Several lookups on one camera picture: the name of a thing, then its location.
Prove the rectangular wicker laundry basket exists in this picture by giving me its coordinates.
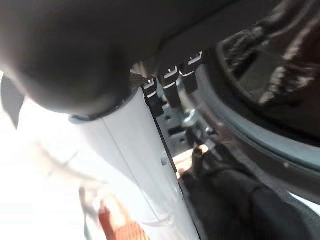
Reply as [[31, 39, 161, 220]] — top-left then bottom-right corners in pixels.
[[97, 198, 151, 240]]

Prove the black garment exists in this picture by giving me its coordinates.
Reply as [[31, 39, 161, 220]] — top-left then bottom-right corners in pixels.
[[179, 144, 313, 240]]

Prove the dark grey washing machine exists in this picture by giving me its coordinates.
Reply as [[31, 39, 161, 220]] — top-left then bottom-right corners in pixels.
[[159, 0, 320, 208]]

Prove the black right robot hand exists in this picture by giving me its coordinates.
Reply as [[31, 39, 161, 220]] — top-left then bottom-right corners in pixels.
[[0, 0, 281, 240]]

